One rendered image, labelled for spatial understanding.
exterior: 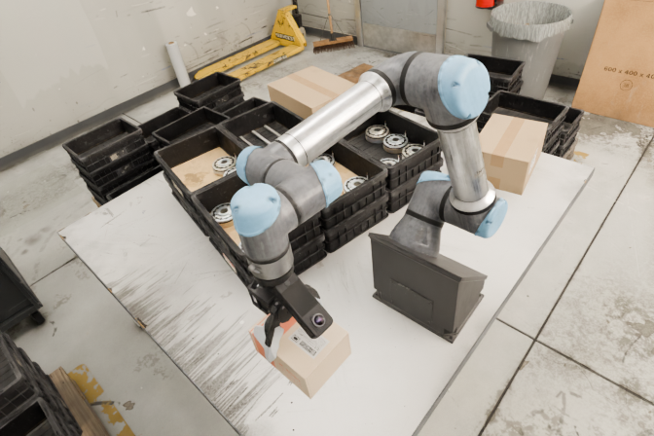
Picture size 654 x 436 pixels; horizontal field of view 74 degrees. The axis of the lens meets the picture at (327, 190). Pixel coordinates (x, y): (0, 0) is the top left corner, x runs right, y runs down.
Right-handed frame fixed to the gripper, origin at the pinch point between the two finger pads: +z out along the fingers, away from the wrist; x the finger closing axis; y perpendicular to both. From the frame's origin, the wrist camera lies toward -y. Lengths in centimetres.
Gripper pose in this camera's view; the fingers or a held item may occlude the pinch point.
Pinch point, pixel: (299, 338)
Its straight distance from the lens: 89.9
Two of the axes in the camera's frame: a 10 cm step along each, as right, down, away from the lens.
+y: -7.3, -3.5, 5.8
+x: -6.7, 5.2, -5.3
